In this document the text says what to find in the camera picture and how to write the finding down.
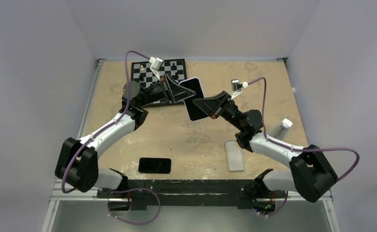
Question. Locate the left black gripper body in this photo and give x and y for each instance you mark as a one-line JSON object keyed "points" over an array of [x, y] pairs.
{"points": [[157, 92]]}

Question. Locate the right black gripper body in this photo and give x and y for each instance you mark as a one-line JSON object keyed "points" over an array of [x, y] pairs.
{"points": [[231, 113]]}

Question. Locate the phone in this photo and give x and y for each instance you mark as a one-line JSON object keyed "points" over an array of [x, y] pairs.
{"points": [[193, 111], [154, 165]]}

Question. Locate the white phone case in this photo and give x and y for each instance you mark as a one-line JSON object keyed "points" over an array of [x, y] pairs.
{"points": [[234, 155]]}

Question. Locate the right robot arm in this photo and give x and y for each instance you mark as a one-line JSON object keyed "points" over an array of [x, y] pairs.
{"points": [[310, 174]]}

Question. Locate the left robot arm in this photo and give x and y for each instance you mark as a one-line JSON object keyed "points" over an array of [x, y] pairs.
{"points": [[77, 164]]}

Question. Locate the black white chessboard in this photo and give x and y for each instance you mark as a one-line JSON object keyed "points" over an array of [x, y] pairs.
{"points": [[150, 78]]}

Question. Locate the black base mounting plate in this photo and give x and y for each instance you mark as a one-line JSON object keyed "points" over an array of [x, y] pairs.
{"points": [[239, 193]]}

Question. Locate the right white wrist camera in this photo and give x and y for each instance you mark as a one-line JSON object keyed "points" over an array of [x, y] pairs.
{"points": [[237, 87]]}

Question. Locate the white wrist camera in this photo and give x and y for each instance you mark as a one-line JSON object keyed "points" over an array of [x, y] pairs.
{"points": [[237, 87], [155, 65]]}

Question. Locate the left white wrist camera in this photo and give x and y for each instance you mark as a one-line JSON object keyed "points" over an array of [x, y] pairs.
{"points": [[155, 65]]}

